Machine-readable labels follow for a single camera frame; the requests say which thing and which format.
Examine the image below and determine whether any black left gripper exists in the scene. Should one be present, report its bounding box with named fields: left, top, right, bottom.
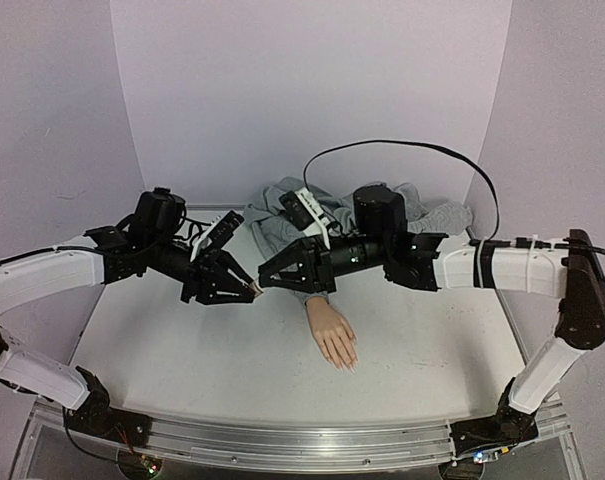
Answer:
left=149, top=232, right=261, bottom=304

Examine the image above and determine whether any nail polish bottle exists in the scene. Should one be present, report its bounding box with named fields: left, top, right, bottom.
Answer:
left=249, top=282, right=263, bottom=296

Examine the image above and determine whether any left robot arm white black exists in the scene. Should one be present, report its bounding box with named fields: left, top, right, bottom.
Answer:
left=0, top=187, right=260, bottom=437

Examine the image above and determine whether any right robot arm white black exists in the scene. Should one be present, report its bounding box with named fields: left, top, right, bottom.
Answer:
left=258, top=184, right=605, bottom=456

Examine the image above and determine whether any grey sweatshirt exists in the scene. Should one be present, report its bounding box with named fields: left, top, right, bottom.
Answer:
left=241, top=175, right=474, bottom=306

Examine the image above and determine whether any mannequin hand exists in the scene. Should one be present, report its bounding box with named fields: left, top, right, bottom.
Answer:
left=306, top=296, right=358, bottom=371

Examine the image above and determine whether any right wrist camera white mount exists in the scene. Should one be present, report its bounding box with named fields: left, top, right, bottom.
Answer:
left=279, top=187, right=338, bottom=250

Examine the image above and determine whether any black left camera cable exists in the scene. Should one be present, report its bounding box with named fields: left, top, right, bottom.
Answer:
left=174, top=209, right=213, bottom=251

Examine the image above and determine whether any black camera cable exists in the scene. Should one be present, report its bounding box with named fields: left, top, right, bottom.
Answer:
left=302, top=139, right=502, bottom=241
left=174, top=209, right=213, bottom=251

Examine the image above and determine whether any aluminium front rail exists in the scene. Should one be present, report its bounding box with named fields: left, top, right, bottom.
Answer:
left=61, top=409, right=538, bottom=464

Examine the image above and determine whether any black right camera cable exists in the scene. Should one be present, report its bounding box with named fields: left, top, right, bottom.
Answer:
left=302, top=139, right=502, bottom=241

